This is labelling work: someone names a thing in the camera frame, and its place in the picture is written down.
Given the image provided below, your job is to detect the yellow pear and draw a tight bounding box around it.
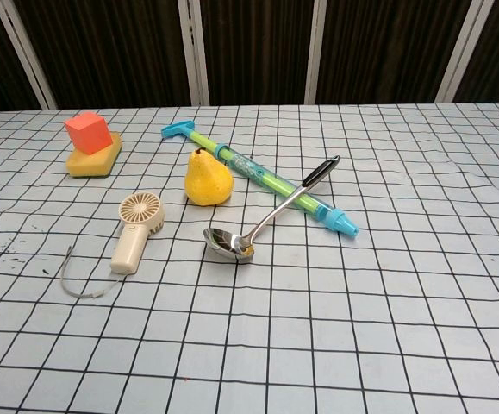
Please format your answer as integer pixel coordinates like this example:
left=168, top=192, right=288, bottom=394
left=184, top=147, right=235, bottom=207

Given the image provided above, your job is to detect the white screen frame post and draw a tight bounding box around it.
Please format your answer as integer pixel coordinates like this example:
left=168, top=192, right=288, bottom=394
left=0, top=0, right=57, bottom=110
left=178, top=0, right=210, bottom=106
left=434, top=0, right=487, bottom=104
left=303, top=0, right=328, bottom=105

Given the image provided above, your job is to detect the small cream handheld fan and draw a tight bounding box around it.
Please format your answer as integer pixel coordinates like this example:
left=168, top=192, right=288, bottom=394
left=110, top=192, right=167, bottom=275

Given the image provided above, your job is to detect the white black-grid tablecloth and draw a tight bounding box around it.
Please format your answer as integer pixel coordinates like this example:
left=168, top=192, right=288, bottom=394
left=0, top=102, right=499, bottom=414

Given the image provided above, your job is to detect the blue green toy water pump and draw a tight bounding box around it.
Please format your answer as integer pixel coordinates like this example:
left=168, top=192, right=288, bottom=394
left=160, top=121, right=361, bottom=239

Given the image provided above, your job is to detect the grey fan wrist strap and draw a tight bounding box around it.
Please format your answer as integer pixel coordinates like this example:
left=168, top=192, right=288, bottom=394
left=60, top=244, right=123, bottom=299

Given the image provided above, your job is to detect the red-orange cube block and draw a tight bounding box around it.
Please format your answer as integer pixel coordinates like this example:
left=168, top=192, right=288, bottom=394
left=63, top=110, right=115, bottom=155

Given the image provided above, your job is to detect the yellow sponge with green base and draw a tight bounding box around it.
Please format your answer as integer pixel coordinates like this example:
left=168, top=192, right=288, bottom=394
left=65, top=131, right=124, bottom=179

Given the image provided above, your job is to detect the steel ladle with black handle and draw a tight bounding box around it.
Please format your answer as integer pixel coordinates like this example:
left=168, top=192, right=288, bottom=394
left=203, top=155, right=341, bottom=266

